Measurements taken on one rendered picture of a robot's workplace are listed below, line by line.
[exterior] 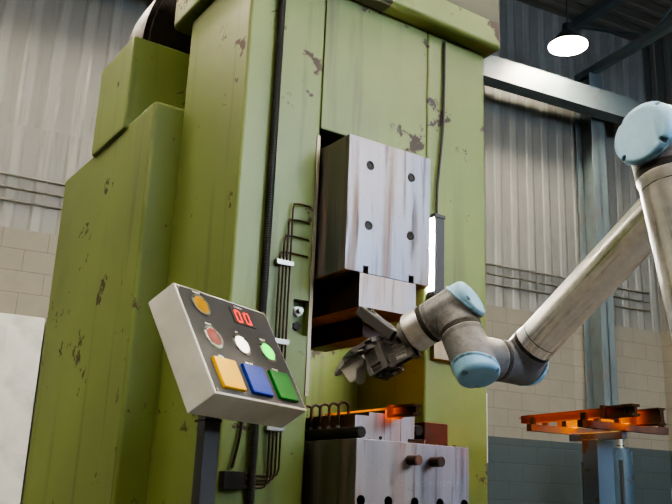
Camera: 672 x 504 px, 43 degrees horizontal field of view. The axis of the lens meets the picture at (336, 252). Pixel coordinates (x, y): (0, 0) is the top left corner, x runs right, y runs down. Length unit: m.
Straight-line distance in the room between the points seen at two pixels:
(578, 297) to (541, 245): 9.08
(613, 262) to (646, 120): 0.32
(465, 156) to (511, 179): 7.90
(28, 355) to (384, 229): 5.28
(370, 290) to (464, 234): 0.57
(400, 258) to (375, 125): 0.48
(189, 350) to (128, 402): 0.83
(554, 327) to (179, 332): 0.77
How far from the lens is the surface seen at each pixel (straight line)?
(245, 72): 2.51
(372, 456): 2.23
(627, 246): 1.71
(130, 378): 2.61
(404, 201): 2.50
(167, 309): 1.86
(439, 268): 2.67
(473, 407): 2.73
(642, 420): 2.46
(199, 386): 1.77
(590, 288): 1.75
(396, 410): 2.33
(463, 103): 3.00
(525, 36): 11.86
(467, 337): 1.76
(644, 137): 1.53
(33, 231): 8.28
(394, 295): 2.40
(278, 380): 1.96
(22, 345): 7.40
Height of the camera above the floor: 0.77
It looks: 16 degrees up
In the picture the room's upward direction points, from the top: 2 degrees clockwise
